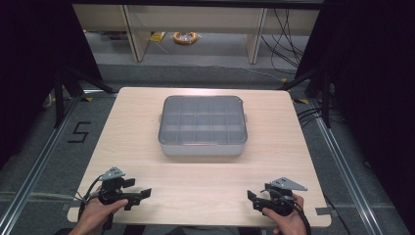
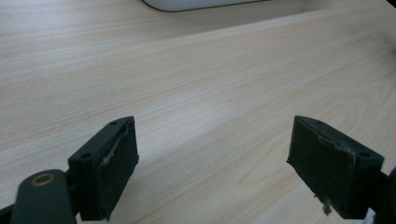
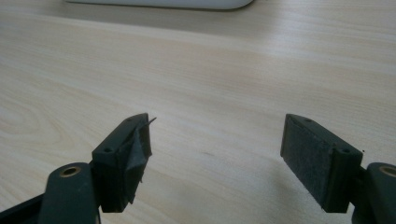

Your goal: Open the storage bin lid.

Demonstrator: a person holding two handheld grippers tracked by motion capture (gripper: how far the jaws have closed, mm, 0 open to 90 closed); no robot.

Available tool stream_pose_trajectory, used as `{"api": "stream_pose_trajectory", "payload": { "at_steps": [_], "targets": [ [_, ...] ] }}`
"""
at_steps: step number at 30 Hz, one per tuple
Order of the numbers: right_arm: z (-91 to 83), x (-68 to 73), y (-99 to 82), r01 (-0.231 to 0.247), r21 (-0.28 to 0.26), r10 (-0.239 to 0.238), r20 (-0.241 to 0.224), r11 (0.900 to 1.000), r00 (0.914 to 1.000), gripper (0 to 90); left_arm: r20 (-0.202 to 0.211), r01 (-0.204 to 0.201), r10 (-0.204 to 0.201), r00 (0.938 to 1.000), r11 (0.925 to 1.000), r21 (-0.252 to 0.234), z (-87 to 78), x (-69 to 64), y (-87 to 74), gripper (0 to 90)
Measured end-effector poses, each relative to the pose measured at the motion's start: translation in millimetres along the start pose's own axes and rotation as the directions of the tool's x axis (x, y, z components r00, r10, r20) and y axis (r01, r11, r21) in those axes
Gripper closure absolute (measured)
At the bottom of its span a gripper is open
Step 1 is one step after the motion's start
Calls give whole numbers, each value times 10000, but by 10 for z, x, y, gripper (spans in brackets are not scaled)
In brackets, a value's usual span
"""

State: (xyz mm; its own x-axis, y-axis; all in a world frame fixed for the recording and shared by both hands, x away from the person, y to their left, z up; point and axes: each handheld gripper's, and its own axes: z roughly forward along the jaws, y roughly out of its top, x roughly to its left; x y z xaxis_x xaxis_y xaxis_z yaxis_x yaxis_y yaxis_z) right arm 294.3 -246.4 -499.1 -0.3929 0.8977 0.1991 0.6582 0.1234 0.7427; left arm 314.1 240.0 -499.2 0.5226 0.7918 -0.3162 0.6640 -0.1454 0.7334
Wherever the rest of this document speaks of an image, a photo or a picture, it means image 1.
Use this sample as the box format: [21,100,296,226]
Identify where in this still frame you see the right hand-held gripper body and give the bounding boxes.
[260,176,308,217]

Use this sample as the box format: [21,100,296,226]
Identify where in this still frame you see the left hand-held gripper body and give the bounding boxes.
[97,165,132,207]

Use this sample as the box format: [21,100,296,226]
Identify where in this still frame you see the grey compartment storage box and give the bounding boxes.
[158,95,249,157]

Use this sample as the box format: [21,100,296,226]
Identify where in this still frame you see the clear grey box lid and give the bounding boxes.
[158,95,249,147]

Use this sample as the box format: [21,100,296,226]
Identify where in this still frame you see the person's right hand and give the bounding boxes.
[261,194,309,235]

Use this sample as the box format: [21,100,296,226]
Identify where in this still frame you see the person's left hand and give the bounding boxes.
[69,196,129,235]

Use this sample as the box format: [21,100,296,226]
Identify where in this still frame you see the black metal stand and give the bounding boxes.
[277,68,333,129]
[53,64,117,129]

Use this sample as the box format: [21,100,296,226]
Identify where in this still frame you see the yellow packet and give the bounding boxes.
[149,31,167,43]

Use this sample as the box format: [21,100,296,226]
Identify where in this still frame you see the black curtain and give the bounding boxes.
[0,0,103,170]
[295,0,415,234]

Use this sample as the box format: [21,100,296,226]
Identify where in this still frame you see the beige wooden shelf unit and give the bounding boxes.
[72,4,321,66]

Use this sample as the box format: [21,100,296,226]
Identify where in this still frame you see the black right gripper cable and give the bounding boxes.
[287,198,312,235]

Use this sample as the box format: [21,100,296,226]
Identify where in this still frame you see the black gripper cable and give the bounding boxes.
[287,198,312,235]
[77,174,105,229]

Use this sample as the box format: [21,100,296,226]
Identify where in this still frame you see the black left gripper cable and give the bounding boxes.
[77,174,105,229]

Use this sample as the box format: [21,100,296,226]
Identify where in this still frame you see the aluminium floor rail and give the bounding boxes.
[308,98,384,235]
[0,97,82,235]

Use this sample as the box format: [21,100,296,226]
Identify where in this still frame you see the black floor cables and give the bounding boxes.
[296,107,328,128]

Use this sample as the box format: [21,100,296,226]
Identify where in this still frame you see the white floor cable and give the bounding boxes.
[202,63,289,83]

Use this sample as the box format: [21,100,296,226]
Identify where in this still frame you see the bundle of black cables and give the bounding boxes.
[259,8,311,76]

